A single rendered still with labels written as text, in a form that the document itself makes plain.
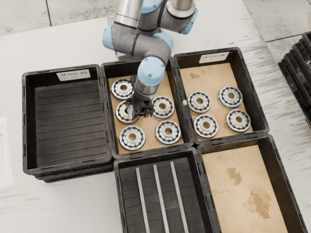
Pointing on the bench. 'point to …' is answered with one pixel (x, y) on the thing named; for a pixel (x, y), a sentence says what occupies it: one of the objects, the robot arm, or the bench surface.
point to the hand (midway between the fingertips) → (135, 110)
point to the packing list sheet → (5, 156)
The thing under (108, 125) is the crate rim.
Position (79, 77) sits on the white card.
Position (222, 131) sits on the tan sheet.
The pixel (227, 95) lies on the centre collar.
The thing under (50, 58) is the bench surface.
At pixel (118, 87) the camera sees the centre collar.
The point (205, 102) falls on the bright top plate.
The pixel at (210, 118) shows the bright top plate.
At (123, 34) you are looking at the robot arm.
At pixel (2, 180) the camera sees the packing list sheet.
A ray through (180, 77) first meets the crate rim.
